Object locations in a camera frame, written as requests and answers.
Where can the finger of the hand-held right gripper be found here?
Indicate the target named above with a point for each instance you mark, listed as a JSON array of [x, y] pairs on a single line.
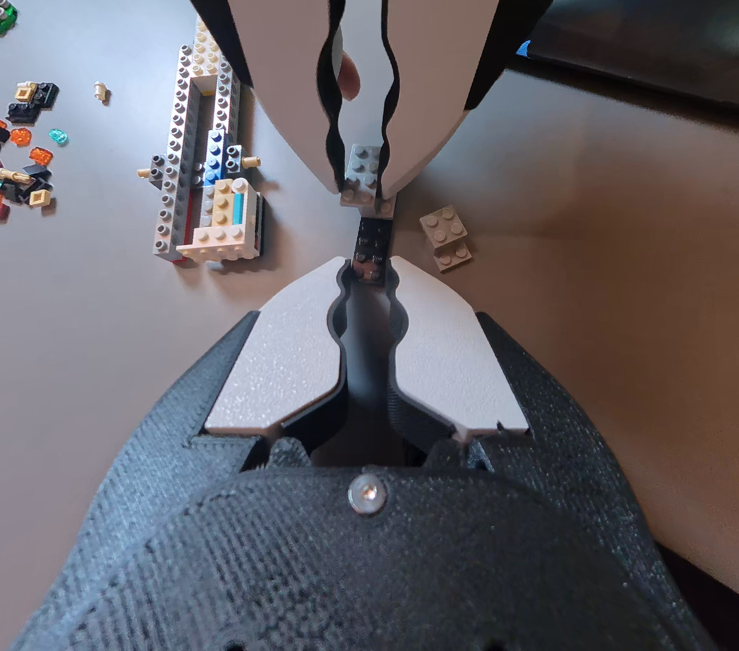
[[444, 39], [277, 27]]

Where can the person's right hand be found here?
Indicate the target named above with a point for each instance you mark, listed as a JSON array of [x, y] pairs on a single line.
[[349, 77]]

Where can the grey lego vehicle chassis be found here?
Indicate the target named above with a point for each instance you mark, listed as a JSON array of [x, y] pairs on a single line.
[[190, 166]]

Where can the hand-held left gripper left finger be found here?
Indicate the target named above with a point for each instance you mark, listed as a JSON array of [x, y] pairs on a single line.
[[283, 368]]

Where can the pile of small lego pieces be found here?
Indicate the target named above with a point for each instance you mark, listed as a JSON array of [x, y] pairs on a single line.
[[29, 154]]

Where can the long black lego plate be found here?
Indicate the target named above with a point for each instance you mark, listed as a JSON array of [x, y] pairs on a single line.
[[372, 250]]

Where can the dark bag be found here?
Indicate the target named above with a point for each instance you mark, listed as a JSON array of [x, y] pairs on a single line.
[[646, 10]]

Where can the tan lego brick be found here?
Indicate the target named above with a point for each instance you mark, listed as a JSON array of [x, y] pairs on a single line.
[[447, 232]]

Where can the lego campfire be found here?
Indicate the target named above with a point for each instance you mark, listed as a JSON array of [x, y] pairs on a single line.
[[6, 16]]

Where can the tan lego pin piece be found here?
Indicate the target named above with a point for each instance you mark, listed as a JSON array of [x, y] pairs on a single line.
[[102, 92]]

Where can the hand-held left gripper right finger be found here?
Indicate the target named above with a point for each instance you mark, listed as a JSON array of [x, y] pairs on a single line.
[[456, 368]]

